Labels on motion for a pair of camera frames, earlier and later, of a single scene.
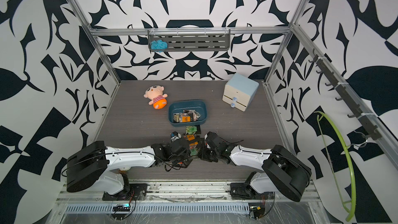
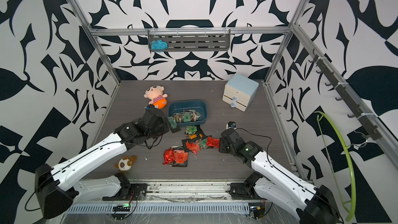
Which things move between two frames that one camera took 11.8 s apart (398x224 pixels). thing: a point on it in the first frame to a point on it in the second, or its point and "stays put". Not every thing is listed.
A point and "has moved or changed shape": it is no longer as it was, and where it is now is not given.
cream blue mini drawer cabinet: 239,92 stays put
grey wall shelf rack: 193,40 stays put
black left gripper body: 184,156 to 163,128
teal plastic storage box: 187,112 stays put
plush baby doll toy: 155,93 stays put
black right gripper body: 206,154 to 223,148
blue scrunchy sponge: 159,46 stays put
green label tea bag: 190,129 stays put
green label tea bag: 193,151 has moved or changed shape
